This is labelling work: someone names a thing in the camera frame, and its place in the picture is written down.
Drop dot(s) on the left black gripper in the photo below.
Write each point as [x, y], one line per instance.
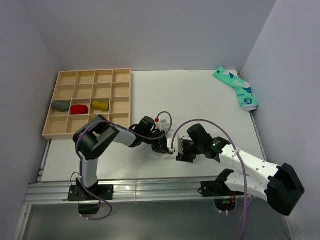
[161, 146]

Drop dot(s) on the white sock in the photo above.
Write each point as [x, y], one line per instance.
[171, 134]

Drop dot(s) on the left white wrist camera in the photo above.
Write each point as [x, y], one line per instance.
[160, 123]

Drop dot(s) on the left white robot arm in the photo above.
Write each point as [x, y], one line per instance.
[92, 140]

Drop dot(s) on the aluminium rail frame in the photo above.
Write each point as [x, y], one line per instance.
[185, 94]

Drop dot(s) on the mint green patterned sock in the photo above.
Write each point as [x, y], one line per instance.
[242, 88]

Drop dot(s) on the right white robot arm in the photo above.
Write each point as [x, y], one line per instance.
[278, 185]

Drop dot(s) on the yellow sock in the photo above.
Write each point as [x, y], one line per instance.
[100, 106]

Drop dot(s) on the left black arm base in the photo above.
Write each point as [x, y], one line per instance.
[78, 194]

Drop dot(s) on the rolled grey sock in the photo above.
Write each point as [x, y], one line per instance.
[61, 106]

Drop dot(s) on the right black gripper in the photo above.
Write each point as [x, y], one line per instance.
[185, 157]

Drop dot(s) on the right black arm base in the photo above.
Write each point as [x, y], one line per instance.
[224, 198]

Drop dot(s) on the wooden compartment tray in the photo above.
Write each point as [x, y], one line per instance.
[82, 87]

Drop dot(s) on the rolled red sock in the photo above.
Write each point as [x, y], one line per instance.
[79, 109]

